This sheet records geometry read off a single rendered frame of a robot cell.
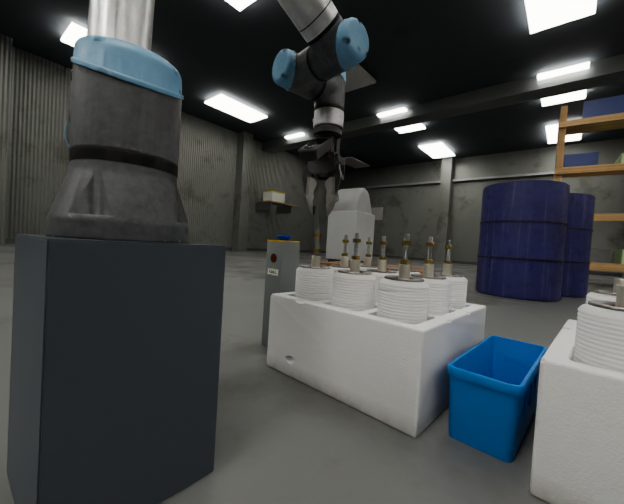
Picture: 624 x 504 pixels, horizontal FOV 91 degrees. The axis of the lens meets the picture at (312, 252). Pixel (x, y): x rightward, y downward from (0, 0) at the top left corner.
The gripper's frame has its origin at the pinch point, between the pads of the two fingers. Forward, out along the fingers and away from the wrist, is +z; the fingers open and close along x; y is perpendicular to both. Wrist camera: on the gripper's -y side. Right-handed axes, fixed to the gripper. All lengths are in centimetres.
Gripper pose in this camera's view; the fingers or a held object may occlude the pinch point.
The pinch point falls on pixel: (319, 209)
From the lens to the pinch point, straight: 76.9
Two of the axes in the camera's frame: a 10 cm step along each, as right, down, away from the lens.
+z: -0.6, 10.0, 0.3
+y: 3.8, 0.0, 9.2
